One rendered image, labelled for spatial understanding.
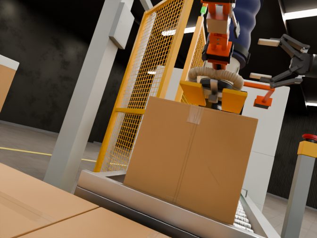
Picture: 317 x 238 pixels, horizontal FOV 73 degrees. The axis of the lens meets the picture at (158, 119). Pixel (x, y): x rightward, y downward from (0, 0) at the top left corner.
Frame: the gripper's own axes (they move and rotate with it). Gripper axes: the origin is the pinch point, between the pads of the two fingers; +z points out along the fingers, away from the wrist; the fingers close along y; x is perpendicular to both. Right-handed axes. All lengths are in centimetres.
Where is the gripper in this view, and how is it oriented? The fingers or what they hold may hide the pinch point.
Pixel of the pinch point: (257, 58)
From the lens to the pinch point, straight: 90.3
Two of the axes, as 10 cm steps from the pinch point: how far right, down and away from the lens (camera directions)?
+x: 2.7, 2.0, 9.4
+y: -2.8, 9.5, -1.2
